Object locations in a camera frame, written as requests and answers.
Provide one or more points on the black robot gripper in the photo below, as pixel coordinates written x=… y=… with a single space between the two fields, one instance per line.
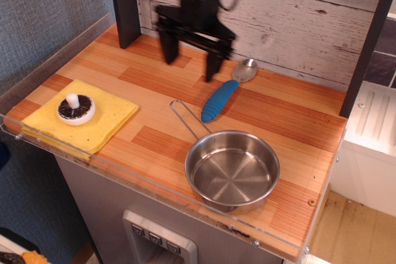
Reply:
x=195 y=22

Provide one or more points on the blue handled metal spoon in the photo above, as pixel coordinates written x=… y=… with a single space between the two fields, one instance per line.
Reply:
x=244 y=71

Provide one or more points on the yellow folded cloth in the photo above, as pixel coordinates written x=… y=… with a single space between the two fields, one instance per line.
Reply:
x=85 y=140

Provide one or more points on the small steel pan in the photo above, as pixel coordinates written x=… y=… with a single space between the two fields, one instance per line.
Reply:
x=232 y=171

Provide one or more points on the toy mushroom black white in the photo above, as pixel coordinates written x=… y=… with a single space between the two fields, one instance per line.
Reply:
x=76 y=109

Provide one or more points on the grey toy fridge cabinet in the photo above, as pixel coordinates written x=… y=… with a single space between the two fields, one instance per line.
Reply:
x=102 y=202

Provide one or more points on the clear acrylic edge guard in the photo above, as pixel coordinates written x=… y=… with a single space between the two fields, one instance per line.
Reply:
x=148 y=155

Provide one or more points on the silver dispenser panel with buttons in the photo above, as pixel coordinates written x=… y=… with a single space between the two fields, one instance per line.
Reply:
x=151 y=242

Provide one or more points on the orange object bottom left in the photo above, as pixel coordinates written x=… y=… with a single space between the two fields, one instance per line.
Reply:
x=33 y=257

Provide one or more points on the dark right upright post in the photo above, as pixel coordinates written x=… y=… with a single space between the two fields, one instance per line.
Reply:
x=370 y=43

